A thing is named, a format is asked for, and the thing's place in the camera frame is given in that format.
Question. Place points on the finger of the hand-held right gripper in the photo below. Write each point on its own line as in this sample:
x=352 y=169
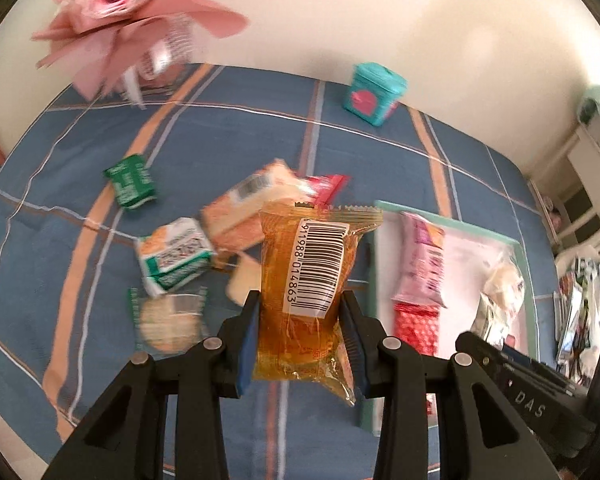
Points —
x=480 y=350

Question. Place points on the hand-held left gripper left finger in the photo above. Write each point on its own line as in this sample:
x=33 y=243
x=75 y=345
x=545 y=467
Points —
x=247 y=355

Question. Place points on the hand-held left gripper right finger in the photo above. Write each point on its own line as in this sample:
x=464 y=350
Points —
x=354 y=355

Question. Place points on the white silver snack packet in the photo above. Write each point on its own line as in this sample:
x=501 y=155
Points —
x=485 y=322

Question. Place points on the red dotted packet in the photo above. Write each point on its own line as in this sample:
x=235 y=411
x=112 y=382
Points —
x=415 y=327

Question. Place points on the pale yellow cake packet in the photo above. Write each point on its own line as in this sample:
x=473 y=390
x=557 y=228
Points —
x=242 y=282

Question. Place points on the clear bun packet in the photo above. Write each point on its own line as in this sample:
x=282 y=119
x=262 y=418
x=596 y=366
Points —
x=502 y=280

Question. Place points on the yellow jelly packet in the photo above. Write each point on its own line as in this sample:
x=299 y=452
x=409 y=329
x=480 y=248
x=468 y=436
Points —
x=305 y=285

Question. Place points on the round cracker green packet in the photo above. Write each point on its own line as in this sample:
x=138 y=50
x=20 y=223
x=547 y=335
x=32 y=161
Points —
x=167 y=320

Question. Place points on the teal rimmed white box tray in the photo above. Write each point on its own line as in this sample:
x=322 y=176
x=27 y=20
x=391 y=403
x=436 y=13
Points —
x=472 y=255

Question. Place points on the pink snack packet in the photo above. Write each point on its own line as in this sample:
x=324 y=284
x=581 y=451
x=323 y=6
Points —
x=425 y=260

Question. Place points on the green white cracker packet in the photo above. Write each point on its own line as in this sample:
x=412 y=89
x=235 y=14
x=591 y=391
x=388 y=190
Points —
x=175 y=255

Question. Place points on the beige orange cracker packet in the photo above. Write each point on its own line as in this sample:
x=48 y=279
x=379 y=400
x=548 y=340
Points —
x=252 y=205

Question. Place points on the red snack packet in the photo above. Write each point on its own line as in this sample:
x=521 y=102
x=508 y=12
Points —
x=325 y=187

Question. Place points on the small green packet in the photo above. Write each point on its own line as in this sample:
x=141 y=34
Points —
x=130 y=187

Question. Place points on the pile of mixed packets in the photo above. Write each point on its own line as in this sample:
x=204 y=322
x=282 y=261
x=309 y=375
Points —
x=580 y=310

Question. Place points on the white chair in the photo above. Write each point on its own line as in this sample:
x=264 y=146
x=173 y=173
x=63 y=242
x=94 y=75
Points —
x=595 y=234

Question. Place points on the blue plaid bedsheet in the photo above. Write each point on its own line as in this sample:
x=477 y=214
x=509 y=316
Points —
x=55 y=260

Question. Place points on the white bedside cabinet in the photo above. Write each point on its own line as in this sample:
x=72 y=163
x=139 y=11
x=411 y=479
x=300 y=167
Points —
x=587 y=160

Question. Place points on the teal cube box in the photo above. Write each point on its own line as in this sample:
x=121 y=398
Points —
x=375 y=92

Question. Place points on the teal item on cabinet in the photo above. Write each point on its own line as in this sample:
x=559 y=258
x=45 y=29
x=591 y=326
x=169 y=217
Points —
x=592 y=102

